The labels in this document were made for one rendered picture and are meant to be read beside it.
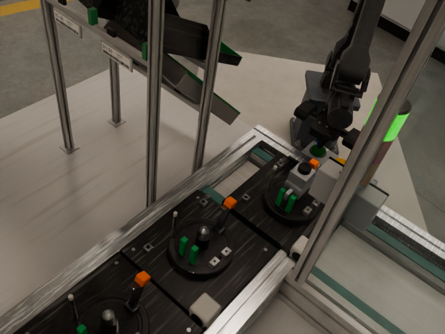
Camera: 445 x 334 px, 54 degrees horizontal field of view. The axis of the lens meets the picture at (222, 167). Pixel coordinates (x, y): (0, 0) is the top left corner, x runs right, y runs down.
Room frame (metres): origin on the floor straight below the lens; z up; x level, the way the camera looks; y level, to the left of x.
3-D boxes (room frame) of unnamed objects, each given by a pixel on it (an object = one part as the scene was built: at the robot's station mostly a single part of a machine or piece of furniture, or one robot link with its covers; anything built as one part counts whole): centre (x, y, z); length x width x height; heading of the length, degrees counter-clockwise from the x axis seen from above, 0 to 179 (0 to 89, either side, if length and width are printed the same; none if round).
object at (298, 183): (0.69, -0.17, 1.06); 0.08 x 0.04 x 0.07; 148
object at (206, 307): (0.52, 0.01, 1.01); 0.24 x 0.24 x 0.13; 58
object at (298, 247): (0.57, -0.21, 0.97); 0.05 x 0.05 x 0.04; 58
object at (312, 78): (1.08, -0.27, 0.96); 0.15 x 0.15 x 0.20; 5
